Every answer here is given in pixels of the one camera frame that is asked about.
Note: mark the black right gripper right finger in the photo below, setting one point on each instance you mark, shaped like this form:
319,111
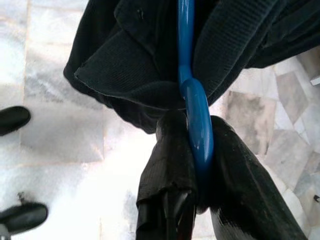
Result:
245,190

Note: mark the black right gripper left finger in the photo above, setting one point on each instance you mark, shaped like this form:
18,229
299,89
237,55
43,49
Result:
165,175

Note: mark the blue plastic hanger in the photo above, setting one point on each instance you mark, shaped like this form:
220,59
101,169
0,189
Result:
197,120

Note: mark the black printed t-shirt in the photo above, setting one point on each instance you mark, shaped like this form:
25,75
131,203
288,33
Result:
140,57

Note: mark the silver robot left leg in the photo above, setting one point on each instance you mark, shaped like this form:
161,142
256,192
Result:
12,119

